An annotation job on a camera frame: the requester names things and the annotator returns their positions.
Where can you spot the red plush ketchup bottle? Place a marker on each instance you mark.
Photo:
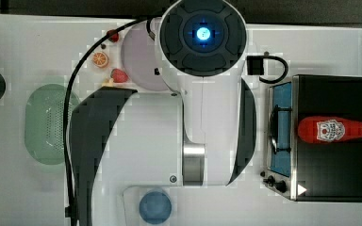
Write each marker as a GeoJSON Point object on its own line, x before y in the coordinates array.
{"type": "Point", "coordinates": [321, 130]}

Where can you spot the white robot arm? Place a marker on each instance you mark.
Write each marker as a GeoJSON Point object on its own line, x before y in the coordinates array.
{"type": "Point", "coordinates": [130, 147]}

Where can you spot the lilac round plate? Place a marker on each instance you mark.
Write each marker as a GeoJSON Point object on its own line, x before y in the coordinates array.
{"type": "Point", "coordinates": [138, 59]}

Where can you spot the red strawberry toy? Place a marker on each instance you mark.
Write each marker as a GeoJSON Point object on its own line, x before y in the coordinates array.
{"type": "Point", "coordinates": [119, 76]}

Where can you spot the yellow banana toy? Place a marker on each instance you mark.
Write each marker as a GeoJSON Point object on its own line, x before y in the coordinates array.
{"type": "Point", "coordinates": [108, 83]}

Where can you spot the orange slice toy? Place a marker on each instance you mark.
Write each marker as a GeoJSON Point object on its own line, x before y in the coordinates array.
{"type": "Point", "coordinates": [100, 59]}

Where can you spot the blue cup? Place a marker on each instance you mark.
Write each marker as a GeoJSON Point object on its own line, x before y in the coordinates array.
{"type": "Point", "coordinates": [155, 207]}

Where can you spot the green perforated colander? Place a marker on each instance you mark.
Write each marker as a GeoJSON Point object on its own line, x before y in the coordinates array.
{"type": "Point", "coordinates": [44, 124]}

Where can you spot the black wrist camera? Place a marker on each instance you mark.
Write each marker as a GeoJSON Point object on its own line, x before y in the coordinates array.
{"type": "Point", "coordinates": [255, 66]}

